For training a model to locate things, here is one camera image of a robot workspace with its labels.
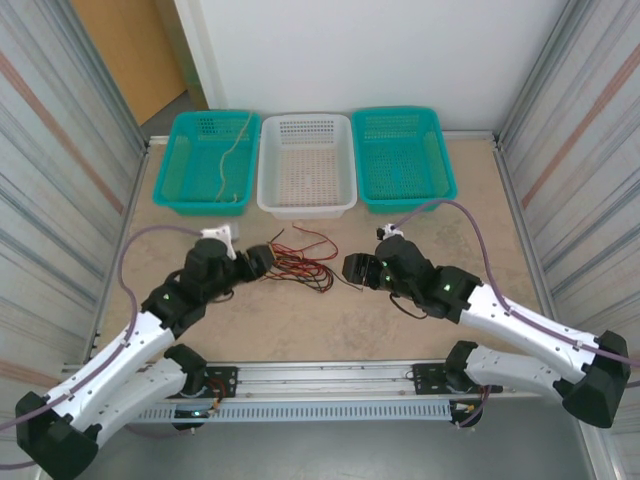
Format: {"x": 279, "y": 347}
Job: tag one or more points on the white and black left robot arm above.
{"x": 117, "y": 372}

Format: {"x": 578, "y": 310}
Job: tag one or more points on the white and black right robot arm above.
{"x": 525, "y": 332}

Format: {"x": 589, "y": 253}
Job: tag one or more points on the white perforated plastic basket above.
{"x": 305, "y": 170}

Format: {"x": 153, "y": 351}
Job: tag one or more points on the teal perforated plastic basket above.
{"x": 190, "y": 165}
{"x": 400, "y": 165}

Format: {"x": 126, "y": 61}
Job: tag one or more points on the brown wooden door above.
{"x": 125, "y": 50}

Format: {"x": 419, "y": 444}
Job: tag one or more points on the aluminium table frame bar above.
{"x": 131, "y": 200}
{"x": 516, "y": 200}
{"x": 470, "y": 135}

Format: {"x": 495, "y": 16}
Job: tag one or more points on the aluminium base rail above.
{"x": 325, "y": 380}

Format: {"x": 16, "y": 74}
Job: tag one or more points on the aluminium corner post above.
{"x": 536, "y": 75}
{"x": 117, "y": 100}

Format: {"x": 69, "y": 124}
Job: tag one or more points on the white door frame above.
{"x": 195, "y": 45}

